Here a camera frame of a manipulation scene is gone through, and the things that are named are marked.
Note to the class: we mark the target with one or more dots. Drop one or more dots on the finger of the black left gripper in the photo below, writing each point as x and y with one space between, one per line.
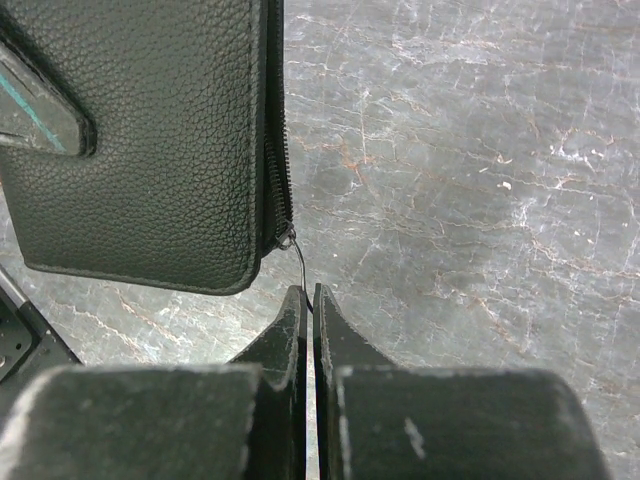
40 110

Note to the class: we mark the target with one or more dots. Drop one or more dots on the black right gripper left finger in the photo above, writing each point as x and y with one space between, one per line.
244 419

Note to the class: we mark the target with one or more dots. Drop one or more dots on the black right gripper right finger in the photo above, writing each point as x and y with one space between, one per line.
379 420

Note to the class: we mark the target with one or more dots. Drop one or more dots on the black zippered tool case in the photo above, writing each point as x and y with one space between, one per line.
189 185

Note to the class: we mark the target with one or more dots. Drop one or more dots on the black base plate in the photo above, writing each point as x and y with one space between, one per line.
29 343

